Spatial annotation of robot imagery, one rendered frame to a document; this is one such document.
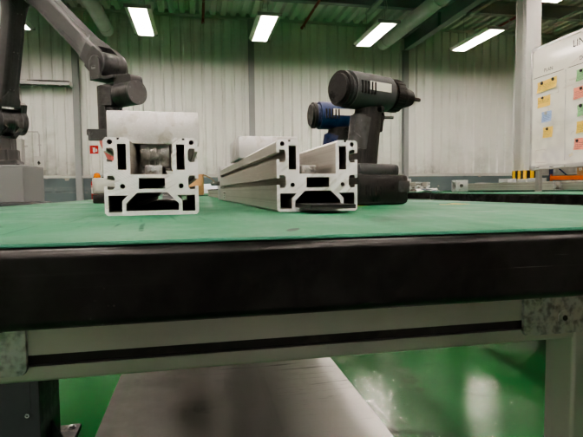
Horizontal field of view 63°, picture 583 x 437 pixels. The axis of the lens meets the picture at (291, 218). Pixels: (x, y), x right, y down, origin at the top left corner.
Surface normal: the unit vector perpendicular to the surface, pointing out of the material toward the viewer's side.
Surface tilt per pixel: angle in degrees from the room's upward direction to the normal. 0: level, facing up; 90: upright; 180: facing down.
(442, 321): 90
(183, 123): 90
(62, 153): 90
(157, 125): 90
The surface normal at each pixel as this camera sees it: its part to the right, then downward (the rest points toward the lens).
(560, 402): -0.98, 0.02
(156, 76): 0.19, 0.06
